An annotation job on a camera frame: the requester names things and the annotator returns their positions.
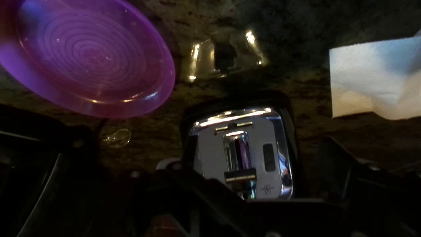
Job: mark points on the clear glass cup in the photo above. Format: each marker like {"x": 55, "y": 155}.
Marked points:
{"x": 227, "y": 56}

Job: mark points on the white paper towel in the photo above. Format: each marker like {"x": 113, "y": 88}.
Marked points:
{"x": 371, "y": 79}

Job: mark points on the black toaster lever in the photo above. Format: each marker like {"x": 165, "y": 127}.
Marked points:
{"x": 240, "y": 176}

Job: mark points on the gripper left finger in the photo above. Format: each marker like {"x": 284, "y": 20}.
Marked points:
{"x": 171, "y": 197}

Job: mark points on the purple plastic plate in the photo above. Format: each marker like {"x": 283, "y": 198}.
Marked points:
{"x": 88, "y": 59}

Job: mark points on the small clear plastic piece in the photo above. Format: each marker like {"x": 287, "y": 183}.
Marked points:
{"x": 115, "y": 138}

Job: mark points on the chrome and black toaster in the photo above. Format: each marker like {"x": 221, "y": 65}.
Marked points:
{"x": 213, "y": 154}

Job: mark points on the black box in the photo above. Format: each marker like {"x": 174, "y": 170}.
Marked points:
{"x": 39, "y": 177}

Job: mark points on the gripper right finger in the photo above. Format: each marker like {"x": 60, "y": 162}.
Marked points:
{"x": 368, "y": 194}

